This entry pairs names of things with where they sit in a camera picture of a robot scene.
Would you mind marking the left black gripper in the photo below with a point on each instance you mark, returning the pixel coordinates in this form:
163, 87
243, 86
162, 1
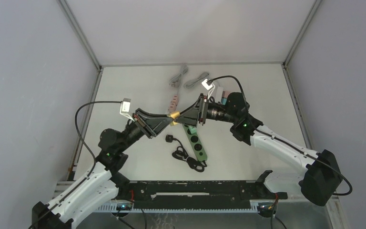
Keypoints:
154, 124

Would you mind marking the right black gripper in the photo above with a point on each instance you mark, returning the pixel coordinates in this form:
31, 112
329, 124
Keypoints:
191, 116

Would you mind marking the yellow plug adapter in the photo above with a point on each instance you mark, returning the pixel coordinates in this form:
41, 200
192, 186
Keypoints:
174, 115

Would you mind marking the white power strip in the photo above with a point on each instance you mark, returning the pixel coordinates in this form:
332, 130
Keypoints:
218, 94
171, 102

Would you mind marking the pink plug adapter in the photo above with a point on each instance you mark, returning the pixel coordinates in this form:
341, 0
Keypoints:
175, 99
172, 108
226, 94

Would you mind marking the green power strip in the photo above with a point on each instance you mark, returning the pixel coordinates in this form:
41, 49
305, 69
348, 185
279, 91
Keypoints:
196, 145

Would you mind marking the green plug adapter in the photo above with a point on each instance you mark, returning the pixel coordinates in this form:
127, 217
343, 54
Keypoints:
192, 130

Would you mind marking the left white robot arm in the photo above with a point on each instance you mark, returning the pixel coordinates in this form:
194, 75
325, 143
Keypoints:
103, 180

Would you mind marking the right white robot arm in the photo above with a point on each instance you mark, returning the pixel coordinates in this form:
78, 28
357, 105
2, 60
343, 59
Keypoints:
318, 176

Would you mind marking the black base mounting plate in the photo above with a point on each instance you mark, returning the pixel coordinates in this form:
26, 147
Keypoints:
232, 193

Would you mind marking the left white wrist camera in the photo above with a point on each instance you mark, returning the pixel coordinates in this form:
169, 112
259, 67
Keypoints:
125, 108

